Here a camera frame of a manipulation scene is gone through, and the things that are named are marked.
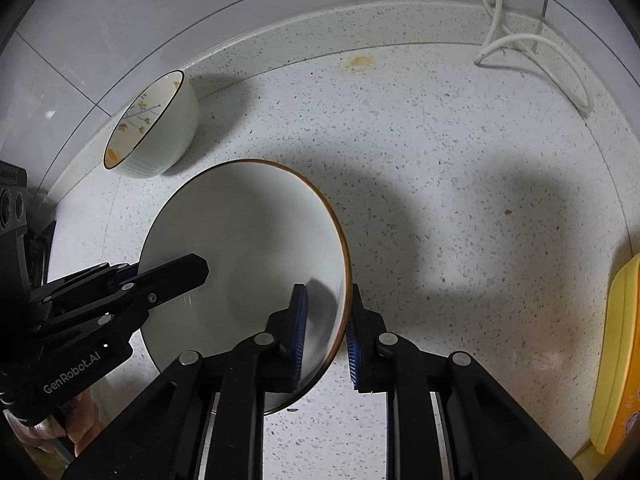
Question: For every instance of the pale green ribbed bowl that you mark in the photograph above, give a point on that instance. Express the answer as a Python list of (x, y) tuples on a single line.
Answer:
[(165, 145)]

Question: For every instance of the white bowl brown rim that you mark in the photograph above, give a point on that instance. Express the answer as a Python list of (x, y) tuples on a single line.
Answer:
[(240, 240)]

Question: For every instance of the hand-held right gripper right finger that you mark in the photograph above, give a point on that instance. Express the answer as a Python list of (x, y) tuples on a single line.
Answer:
[(354, 355)]

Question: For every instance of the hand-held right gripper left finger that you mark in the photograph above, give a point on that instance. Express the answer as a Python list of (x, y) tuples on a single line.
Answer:
[(299, 340)]

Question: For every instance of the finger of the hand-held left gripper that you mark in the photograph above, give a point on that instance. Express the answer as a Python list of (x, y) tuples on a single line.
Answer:
[(129, 274), (175, 275)]

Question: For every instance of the person's left hand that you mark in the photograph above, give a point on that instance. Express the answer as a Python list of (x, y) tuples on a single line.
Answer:
[(82, 420)]

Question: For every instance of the yellow plastic tray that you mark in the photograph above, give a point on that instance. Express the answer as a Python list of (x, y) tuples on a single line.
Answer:
[(617, 360)]

